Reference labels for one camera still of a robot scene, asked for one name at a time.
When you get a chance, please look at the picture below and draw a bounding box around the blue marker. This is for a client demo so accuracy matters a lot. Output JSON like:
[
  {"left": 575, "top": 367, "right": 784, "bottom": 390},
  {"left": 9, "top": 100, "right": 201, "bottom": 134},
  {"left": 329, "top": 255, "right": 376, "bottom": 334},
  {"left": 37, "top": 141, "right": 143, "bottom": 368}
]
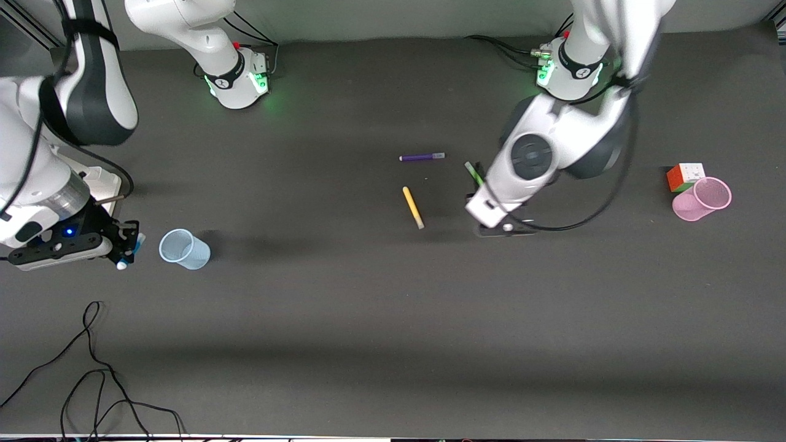
[{"left": 117, "top": 232, "right": 147, "bottom": 271}]

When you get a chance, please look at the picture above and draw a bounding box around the light blue plastic cup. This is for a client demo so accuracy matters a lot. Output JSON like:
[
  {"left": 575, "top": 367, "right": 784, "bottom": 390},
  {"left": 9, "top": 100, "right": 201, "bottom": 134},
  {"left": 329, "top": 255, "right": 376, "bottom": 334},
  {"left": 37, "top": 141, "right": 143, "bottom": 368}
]
[{"left": 159, "top": 228, "right": 211, "bottom": 271}]

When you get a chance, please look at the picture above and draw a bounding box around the yellow marker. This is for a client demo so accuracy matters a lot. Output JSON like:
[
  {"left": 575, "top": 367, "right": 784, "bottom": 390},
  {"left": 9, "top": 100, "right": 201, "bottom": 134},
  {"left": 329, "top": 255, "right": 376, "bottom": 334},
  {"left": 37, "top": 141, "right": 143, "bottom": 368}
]
[{"left": 402, "top": 186, "right": 426, "bottom": 230}]

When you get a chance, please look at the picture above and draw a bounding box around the rubiks cube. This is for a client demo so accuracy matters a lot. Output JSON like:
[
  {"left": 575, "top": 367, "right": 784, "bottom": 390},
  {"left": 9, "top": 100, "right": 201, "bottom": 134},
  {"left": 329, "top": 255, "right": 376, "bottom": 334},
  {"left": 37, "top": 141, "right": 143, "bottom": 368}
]
[{"left": 666, "top": 162, "right": 706, "bottom": 193}]

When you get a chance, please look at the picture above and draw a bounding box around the pink plastic cup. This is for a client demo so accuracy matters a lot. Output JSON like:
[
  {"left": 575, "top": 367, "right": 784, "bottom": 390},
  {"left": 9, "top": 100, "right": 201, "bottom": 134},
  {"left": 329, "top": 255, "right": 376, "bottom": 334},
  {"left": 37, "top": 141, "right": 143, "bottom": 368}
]
[{"left": 672, "top": 177, "right": 733, "bottom": 222}]

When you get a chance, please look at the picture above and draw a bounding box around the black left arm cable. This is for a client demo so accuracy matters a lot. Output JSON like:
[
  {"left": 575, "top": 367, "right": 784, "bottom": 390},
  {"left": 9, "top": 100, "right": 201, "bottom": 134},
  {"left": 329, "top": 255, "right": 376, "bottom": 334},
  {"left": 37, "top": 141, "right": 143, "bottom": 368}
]
[{"left": 504, "top": 74, "right": 639, "bottom": 233}]

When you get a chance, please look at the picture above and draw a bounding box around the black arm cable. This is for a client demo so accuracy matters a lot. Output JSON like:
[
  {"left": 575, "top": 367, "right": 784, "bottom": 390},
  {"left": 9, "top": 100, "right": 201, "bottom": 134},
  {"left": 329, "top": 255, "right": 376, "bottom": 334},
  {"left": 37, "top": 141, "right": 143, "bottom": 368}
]
[
  {"left": 504, "top": 74, "right": 639, "bottom": 233},
  {"left": 0, "top": 0, "right": 134, "bottom": 215}
]

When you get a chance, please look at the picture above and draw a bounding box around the thin black table cable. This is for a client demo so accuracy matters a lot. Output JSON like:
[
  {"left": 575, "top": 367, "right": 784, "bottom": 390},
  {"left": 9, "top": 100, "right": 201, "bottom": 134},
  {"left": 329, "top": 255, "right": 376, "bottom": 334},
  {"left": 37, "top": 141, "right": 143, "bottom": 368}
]
[{"left": 0, "top": 301, "right": 185, "bottom": 442}]

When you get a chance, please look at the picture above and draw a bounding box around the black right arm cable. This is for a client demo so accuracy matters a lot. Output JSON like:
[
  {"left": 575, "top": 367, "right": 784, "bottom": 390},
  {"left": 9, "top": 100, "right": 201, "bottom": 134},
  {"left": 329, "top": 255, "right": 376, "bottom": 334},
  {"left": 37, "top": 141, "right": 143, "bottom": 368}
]
[{"left": 0, "top": 0, "right": 134, "bottom": 215}]

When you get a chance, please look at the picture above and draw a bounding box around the black left base cable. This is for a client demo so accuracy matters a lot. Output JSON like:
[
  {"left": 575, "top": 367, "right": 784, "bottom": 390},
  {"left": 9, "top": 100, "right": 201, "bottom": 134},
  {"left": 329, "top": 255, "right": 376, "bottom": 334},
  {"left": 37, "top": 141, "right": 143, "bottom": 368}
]
[{"left": 464, "top": 34, "right": 553, "bottom": 69}]

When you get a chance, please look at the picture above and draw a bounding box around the black base cable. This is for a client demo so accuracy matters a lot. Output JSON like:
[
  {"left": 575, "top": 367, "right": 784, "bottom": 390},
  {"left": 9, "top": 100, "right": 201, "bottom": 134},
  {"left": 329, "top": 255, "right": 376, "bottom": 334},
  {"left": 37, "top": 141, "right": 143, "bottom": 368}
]
[
  {"left": 464, "top": 34, "right": 553, "bottom": 69},
  {"left": 224, "top": 9, "right": 280, "bottom": 77}
]

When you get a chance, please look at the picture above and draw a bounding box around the black right base cable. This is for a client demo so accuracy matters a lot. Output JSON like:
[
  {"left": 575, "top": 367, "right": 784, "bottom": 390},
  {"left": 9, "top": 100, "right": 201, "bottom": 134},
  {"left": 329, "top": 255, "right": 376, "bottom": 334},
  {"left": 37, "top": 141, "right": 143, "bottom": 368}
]
[{"left": 224, "top": 9, "right": 280, "bottom": 77}]

